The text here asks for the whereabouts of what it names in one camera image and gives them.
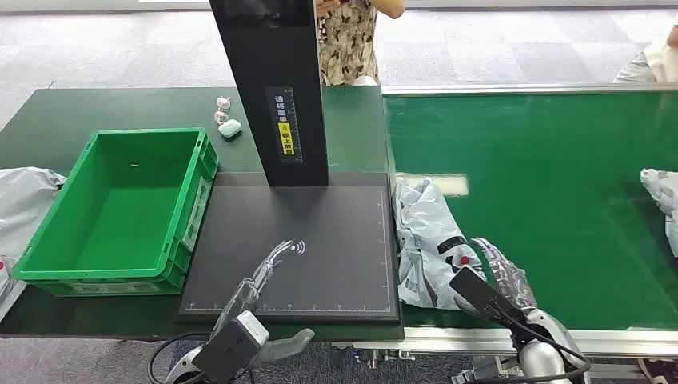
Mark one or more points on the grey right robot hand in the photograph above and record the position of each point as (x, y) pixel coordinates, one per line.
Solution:
(511, 281)

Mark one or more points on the metal conveyor bracket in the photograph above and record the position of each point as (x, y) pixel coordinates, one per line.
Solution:
(381, 356)

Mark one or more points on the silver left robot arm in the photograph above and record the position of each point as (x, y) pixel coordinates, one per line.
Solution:
(183, 371)

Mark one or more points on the green plastic crate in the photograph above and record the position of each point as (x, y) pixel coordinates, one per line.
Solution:
(127, 212)

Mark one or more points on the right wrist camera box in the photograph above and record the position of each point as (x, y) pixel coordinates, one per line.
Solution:
(479, 294)

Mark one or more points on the person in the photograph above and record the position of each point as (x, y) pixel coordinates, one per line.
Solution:
(649, 66)
(347, 42)

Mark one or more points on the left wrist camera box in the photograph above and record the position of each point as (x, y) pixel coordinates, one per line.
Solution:
(233, 347)

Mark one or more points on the grey conveyor drive unit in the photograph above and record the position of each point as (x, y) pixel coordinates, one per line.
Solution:
(487, 371)

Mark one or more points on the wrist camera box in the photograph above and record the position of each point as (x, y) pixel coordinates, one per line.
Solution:
(233, 347)
(479, 294)

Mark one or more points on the dark green table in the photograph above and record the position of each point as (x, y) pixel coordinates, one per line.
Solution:
(63, 116)

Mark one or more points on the large grey poly mailer package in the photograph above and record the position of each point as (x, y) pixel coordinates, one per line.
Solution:
(662, 193)

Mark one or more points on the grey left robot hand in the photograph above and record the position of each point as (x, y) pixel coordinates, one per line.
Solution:
(238, 299)

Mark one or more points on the green conveyor belt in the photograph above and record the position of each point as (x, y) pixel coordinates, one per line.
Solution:
(556, 212)

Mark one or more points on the black inbound scanning machine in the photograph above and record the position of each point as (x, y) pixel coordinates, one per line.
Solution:
(328, 265)

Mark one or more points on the white earbud case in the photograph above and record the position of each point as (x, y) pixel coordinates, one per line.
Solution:
(230, 128)

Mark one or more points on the small clear plastic item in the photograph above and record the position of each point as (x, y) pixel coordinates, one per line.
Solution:
(224, 103)
(221, 117)

